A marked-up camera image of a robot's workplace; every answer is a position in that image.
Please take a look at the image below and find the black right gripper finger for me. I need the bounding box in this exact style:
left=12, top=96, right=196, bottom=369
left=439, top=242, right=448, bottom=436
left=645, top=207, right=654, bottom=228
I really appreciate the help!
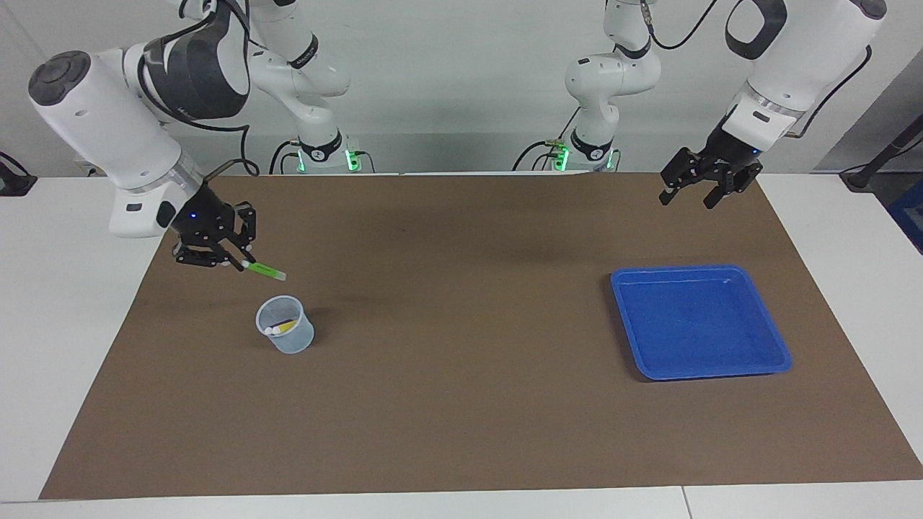
left=173, top=247, right=246, bottom=273
left=232, top=204, right=258, bottom=264

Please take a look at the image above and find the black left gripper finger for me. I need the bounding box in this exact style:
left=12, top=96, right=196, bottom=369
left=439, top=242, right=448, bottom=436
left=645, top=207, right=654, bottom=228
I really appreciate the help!
left=658, top=148, right=704, bottom=206
left=703, top=164, right=763, bottom=210

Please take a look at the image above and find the green pen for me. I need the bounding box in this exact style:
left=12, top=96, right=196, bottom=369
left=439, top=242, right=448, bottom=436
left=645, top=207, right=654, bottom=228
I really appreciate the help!
left=242, top=260, right=287, bottom=282

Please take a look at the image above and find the blue plastic tray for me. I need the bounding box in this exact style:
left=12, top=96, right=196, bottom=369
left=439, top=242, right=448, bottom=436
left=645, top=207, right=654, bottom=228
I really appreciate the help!
left=610, top=264, right=793, bottom=381

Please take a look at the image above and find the translucent plastic cup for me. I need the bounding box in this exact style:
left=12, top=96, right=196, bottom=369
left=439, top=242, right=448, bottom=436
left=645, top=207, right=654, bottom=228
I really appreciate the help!
left=255, top=295, right=315, bottom=355

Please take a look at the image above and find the black stand pole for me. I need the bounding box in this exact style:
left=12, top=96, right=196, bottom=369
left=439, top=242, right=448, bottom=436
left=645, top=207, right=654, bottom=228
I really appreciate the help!
left=840, top=115, right=923, bottom=192

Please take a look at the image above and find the brown table mat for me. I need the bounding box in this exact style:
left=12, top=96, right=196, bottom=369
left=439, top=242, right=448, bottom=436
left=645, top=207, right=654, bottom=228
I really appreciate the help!
left=38, top=172, right=923, bottom=500

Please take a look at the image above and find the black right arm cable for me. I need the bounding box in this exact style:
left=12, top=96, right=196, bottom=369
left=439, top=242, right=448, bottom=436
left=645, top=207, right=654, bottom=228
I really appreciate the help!
left=141, top=0, right=260, bottom=179

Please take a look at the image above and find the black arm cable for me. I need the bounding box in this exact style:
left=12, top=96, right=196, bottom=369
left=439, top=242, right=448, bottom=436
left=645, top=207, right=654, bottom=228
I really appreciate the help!
left=141, top=0, right=260, bottom=179
left=642, top=0, right=875, bottom=138

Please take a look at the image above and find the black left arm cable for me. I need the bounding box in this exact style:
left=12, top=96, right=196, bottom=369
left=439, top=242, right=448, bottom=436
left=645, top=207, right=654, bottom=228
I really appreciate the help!
left=642, top=0, right=875, bottom=138

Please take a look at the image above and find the black clamp mount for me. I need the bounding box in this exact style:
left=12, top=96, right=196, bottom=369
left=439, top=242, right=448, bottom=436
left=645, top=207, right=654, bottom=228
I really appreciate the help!
left=0, top=151, right=38, bottom=197

